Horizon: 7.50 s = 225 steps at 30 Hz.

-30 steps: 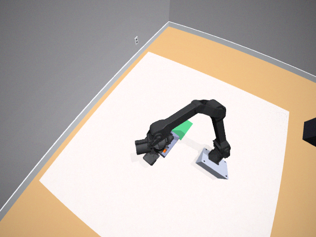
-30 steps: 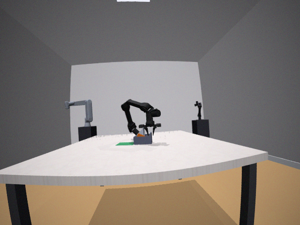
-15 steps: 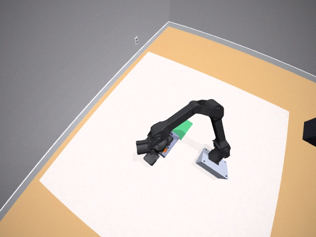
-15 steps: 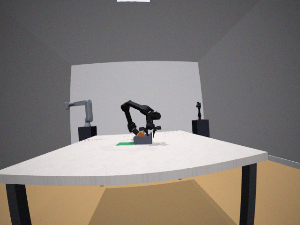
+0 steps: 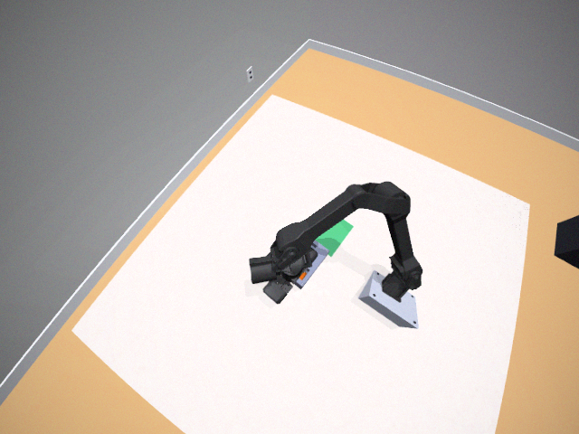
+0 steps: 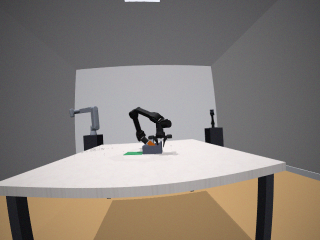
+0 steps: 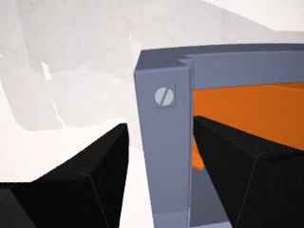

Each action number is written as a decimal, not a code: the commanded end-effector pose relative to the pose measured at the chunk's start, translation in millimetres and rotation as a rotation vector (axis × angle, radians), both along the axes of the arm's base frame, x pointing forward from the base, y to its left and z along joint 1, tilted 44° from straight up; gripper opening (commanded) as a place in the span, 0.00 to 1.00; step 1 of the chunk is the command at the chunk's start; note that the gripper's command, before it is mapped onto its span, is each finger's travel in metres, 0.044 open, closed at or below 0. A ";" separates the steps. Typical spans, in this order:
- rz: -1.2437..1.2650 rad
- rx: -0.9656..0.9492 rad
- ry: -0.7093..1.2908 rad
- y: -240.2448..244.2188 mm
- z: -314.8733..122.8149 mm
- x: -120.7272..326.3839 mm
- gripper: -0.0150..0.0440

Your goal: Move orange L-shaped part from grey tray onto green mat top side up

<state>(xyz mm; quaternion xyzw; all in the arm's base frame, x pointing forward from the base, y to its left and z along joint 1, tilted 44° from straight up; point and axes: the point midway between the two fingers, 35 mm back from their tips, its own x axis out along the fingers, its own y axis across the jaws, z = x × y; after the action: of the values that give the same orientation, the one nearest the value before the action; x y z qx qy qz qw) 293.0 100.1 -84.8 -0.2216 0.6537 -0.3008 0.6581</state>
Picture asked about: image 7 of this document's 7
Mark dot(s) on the orange l-shaped part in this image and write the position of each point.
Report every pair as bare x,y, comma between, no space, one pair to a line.
272,112

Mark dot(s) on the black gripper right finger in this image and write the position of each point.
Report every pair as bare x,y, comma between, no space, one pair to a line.
260,183

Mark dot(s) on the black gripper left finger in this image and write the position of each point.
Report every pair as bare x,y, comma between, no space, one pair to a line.
86,191

